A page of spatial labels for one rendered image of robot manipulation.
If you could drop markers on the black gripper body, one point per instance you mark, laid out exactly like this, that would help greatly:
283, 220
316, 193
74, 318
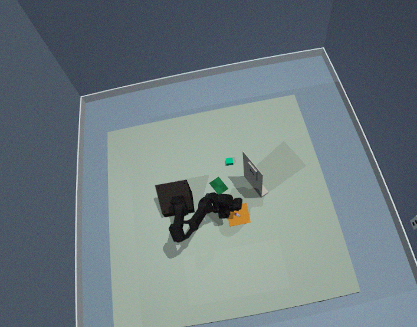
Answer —
236, 205

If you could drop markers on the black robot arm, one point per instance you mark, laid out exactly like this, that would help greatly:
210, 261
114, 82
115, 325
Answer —
205, 207

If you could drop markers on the orange flat square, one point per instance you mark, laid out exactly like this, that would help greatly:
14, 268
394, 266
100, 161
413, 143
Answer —
243, 219

